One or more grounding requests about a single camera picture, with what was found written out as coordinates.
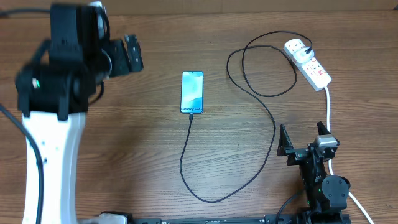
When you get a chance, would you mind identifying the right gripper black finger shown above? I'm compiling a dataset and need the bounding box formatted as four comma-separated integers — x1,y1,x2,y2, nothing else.
277,124,294,156
317,121,331,136

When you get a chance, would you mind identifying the blue Galaxy smartphone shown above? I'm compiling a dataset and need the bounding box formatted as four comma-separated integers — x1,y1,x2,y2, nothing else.
180,71,204,114

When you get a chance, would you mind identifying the black charger cable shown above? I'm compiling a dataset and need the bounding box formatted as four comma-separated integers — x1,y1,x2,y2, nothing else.
179,30,313,204

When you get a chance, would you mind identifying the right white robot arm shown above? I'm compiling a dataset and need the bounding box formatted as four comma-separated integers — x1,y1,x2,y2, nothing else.
275,122,351,223

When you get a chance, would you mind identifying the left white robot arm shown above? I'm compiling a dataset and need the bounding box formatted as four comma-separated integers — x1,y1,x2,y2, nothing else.
16,1,144,223

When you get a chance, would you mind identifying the white charger plug adapter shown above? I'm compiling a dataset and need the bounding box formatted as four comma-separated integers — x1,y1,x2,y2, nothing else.
293,47,315,65

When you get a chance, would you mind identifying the white power strip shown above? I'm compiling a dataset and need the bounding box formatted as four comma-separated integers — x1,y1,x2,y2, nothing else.
284,39,331,91

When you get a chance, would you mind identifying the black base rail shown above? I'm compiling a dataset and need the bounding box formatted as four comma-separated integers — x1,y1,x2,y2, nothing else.
99,211,351,224

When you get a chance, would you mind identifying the white power strip cord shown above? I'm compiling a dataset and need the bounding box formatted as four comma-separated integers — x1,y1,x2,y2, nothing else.
324,86,374,224

